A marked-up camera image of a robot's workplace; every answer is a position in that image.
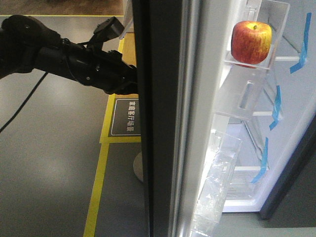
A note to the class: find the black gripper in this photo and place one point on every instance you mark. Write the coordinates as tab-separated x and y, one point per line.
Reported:
91	66

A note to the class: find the red yellow apple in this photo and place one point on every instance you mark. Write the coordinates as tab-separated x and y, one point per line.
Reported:
251	42

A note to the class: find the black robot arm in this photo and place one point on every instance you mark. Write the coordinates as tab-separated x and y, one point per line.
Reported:
27	44

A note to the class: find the dark grey fridge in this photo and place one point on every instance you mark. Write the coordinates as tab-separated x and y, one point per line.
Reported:
275	174

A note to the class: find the grey floor label sign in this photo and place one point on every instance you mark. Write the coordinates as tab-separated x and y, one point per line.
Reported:
125	118

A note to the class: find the round grey floor base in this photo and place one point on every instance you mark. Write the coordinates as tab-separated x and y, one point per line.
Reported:
138	167

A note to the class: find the clear upper door bin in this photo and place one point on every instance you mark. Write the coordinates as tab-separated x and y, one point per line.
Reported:
241	83

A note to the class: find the clear door bin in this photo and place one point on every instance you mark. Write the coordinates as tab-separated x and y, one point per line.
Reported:
219	165
241	83

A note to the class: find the clear lower door bin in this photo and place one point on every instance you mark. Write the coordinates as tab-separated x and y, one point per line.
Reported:
219	165

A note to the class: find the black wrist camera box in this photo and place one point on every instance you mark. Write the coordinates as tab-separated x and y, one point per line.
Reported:
108	30

